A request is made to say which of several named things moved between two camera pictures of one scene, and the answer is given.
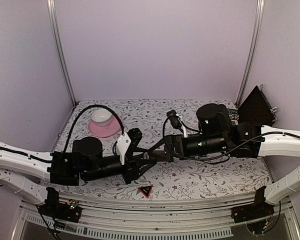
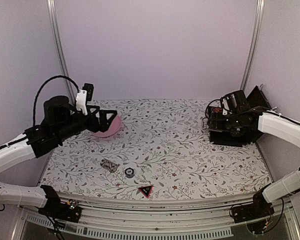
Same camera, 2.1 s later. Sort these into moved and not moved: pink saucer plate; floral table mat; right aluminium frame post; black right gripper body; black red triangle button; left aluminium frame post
Moved: black right gripper body
Not moved: floral table mat; left aluminium frame post; right aluminium frame post; black red triangle button; pink saucer plate
